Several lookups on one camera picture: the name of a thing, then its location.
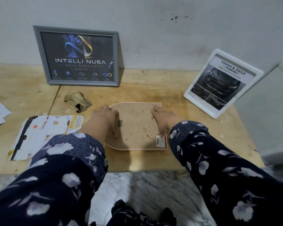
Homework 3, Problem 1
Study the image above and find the pale paper sheet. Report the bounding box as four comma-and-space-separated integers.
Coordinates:
7, 115, 84, 161

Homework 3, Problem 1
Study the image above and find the white cabinet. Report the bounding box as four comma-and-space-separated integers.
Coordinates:
233, 60, 283, 165

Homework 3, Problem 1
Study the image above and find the arched brown backing board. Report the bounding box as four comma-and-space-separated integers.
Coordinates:
105, 103, 167, 150

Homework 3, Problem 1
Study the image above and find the person's right hand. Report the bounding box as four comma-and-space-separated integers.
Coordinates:
151, 105, 187, 138

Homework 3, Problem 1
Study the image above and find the pink arched picture frame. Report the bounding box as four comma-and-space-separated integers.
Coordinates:
104, 102, 168, 151

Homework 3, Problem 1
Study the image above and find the person's left forearm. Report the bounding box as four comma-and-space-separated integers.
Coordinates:
0, 115, 109, 226

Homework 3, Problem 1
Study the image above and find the person's dark floral dress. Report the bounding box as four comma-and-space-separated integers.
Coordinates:
106, 199, 177, 226

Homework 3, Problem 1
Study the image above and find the brown wiping cloth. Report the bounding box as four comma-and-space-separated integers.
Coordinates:
64, 91, 93, 113

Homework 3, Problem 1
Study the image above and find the grey picture frame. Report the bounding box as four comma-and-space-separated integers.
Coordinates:
33, 25, 120, 87

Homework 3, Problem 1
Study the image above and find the person's right forearm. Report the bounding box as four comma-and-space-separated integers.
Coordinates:
166, 119, 283, 226

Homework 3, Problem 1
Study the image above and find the person's left hand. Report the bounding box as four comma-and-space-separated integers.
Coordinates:
89, 105, 121, 138

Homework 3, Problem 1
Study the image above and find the white logo print sheet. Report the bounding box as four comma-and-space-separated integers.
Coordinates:
0, 94, 12, 118

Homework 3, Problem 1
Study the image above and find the white picture frame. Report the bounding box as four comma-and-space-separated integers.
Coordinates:
183, 49, 264, 119

